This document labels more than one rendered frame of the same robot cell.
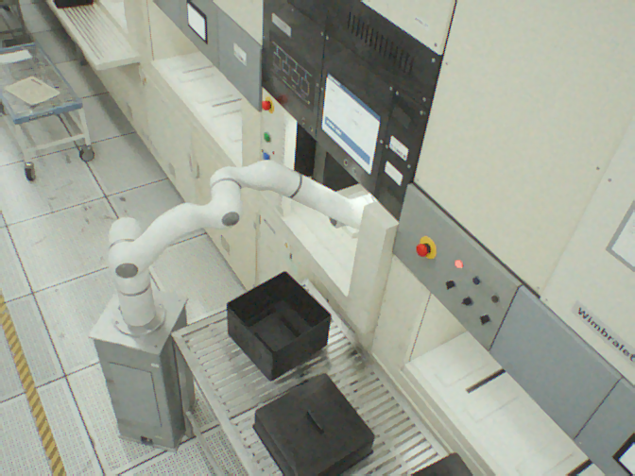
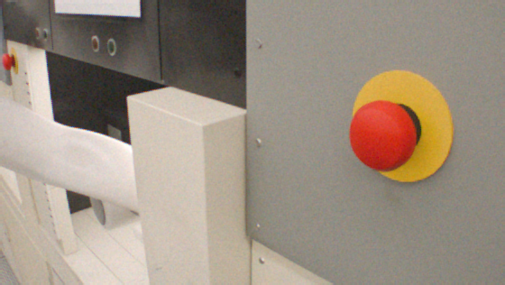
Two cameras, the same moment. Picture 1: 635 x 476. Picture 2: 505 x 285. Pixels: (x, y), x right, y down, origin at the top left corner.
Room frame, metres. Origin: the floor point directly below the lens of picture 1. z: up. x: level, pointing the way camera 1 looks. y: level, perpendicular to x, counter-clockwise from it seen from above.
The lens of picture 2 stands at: (1.05, -0.20, 1.51)
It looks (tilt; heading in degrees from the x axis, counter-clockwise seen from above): 22 degrees down; 353
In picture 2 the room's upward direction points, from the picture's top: straight up
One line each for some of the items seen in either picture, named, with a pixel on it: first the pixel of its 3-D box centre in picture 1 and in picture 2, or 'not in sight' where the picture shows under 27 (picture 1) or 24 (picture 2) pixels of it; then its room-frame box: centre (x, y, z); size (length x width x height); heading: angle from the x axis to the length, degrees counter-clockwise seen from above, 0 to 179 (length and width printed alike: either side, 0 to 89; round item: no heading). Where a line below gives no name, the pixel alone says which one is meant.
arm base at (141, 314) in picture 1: (136, 299); not in sight; (1.42, 0.64, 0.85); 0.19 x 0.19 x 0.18
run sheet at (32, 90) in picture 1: (32, 90); not in sight; (3.32, 1.91, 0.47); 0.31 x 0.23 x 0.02; 58
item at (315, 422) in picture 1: (314, 429); not in sight; (1.00, -0.06, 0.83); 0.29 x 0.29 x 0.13; 39
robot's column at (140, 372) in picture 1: (150, 372); not in sight; (1.42, 0.64, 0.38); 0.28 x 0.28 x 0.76; 82
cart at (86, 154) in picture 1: (37, 106); not in sight; (3.48, 2.00, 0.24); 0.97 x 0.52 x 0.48; 39
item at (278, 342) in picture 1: (278, 324); not in sight; (1.39, 0.11, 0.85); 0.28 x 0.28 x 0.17; 45
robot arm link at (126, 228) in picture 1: (128, 253); not in sight; (1.45, 0.65, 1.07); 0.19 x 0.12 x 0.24; 17
